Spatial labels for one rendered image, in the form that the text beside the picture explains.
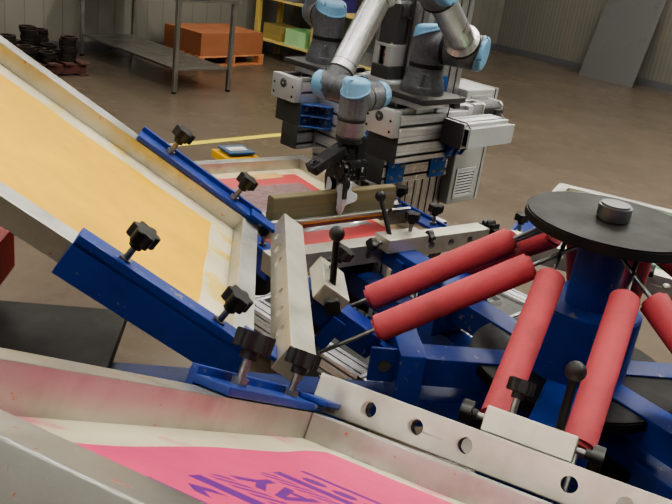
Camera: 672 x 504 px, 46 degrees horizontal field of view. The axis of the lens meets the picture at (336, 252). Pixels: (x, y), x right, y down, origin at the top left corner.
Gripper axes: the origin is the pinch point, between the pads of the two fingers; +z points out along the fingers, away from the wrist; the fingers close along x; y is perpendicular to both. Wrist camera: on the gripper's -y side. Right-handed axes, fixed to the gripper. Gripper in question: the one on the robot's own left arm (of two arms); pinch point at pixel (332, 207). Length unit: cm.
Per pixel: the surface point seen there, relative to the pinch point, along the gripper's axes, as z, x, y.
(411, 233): -4.3, -30.5, 2.1
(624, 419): 2, -102, -7
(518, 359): -13, -96, -32
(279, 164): 6, 56, 17
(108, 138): -27, -16, -69
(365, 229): 8.1, 0.7, 13.1
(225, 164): 5, 56, -3
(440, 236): -0.3, -26.6, 15.9
